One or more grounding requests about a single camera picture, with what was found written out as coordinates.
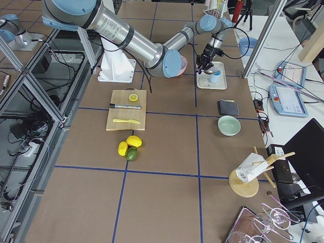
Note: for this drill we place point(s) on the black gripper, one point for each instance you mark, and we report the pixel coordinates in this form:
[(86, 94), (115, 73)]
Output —
[(210, 50)]

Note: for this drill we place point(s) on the metal ice scoop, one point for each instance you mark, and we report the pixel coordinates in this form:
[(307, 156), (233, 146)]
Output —
[(210, 71)]

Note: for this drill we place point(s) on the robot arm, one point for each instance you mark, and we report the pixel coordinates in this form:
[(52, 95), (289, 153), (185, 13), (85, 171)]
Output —
[(160, 60)]

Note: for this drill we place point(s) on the blue plastic cup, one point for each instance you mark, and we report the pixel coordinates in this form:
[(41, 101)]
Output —
[(215, 76)]

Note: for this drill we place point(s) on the pink bowl of ice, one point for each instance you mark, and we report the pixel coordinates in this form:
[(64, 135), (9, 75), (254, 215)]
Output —
[(184, 65)]

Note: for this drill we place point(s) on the cream serving tray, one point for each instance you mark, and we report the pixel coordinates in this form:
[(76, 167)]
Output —
[(203, 80)]

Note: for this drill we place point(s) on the blue bowl with fork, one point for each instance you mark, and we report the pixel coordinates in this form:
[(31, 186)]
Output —
[(247, 45)]

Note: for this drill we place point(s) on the grey folded cloth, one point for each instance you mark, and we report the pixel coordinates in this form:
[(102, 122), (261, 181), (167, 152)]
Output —
[(227, 107)]

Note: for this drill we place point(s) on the green ceramic bowl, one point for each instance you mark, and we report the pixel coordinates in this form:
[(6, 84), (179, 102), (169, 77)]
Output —
[(229, 125)]

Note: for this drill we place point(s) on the black tripod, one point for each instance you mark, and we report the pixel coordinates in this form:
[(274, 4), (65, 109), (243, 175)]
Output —
[(248, 13)]

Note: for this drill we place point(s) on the lemon half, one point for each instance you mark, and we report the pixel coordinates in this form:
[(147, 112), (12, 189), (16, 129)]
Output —
[(133, 97)]

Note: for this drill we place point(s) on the far blue teach pendant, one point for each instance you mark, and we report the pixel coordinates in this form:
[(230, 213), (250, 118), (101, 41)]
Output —
[(291, 73)]

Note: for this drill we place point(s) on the blue teach pendant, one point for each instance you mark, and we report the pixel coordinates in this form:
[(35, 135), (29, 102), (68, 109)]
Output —
[(287, 102), (291, 73)]

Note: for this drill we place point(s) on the wooden cutting board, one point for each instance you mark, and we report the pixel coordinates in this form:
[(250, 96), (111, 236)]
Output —
[(122, 97)]

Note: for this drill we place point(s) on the metal cylinder tool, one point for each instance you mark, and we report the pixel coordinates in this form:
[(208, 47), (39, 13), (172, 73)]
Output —
[(121, 106)]

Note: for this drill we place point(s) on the near blue teach pendant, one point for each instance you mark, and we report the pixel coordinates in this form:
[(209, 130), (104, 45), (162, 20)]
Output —
[(287, 102)]

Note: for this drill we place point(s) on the yellow lemon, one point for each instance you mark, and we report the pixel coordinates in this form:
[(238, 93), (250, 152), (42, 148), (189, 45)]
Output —
[(122, 148), (134, 141)]

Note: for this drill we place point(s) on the yellow plastic knife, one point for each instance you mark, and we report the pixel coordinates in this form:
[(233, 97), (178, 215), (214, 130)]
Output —
[(132, 121)]

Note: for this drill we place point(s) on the green lime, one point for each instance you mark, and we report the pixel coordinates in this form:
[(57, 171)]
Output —
[(131, 153)]

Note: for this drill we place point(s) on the wooden stand with base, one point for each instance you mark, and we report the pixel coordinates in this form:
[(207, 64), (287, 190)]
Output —
[(243, 180)]

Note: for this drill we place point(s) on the black monitor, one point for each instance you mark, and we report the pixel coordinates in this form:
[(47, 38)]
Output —
[(307, 145)]

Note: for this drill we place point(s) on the white wire cup rack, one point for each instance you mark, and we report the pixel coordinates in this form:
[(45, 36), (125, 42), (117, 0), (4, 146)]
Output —
[(216, 8)]

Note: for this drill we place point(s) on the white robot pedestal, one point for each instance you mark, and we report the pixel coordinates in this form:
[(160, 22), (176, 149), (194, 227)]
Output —
[(115, 67)]

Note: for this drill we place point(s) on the aluminium frame post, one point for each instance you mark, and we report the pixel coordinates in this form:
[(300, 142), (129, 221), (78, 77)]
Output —
[(269, 24)]

